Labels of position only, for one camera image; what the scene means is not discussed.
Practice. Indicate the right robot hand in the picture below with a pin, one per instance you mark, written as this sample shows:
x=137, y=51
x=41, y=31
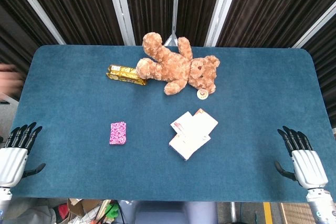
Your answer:
x=309, y=167

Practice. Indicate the grey cloth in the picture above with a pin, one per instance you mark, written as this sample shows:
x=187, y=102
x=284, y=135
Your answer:
x=31, y=212

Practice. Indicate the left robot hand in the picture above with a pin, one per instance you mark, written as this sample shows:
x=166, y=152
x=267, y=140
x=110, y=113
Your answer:
x=11, y=163

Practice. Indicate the dark brown curtain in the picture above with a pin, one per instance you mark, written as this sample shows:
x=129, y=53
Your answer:
x=78, y=6

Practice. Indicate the white card with red mark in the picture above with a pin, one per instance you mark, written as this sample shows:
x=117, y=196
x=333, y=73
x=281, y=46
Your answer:
x=181, y=123

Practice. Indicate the gold snack package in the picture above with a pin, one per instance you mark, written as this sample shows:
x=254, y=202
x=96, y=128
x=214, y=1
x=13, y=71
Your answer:
x=123, y=74

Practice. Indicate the white face-up playing card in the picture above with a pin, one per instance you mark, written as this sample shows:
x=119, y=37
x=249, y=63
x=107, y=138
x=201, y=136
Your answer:
x=187, y=146

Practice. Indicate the aluminium frame post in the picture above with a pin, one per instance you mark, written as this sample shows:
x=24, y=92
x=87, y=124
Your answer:
x=315, y=27
x=36, y=9
x=218, y=11
x=119, y=9

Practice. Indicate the blue felt table mat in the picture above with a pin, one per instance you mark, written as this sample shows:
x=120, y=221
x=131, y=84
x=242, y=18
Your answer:
x=168, y=176

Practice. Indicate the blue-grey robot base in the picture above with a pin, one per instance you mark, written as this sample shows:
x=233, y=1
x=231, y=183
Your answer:
x=170, y=213

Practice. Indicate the pink speckled playing card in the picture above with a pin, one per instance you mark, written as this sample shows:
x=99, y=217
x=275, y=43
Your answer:
x=118, y=132

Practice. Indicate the brown teddy bear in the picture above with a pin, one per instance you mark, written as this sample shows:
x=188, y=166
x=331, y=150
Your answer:
x=176, y=69

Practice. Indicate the green plastic object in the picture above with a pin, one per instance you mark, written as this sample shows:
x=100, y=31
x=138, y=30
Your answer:
x=111, y=210

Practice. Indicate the blurred person hand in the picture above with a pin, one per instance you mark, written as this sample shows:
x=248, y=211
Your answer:
x=9, y=79

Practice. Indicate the woven brown mat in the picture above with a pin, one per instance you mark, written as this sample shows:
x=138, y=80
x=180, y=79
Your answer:
x=294, y=213

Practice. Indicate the thin metal pole with foot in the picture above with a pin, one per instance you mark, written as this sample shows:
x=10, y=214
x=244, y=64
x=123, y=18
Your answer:
x=174, y=11

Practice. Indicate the upright metal rod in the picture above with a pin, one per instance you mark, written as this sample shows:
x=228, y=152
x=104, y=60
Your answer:
x=233, y=212

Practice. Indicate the red object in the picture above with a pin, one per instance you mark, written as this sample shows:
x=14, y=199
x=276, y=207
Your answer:
x=63, y=211

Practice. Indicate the white card with orange corner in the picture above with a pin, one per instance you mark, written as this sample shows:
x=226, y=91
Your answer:
x=203, y=122

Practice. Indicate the cardboard box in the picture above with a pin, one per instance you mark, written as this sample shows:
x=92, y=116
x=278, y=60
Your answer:
x=84, y=207

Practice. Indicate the round paper tag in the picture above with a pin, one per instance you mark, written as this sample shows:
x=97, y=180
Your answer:
x=202, y=94

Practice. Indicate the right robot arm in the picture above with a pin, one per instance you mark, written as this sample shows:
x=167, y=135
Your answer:
x=321, y=205

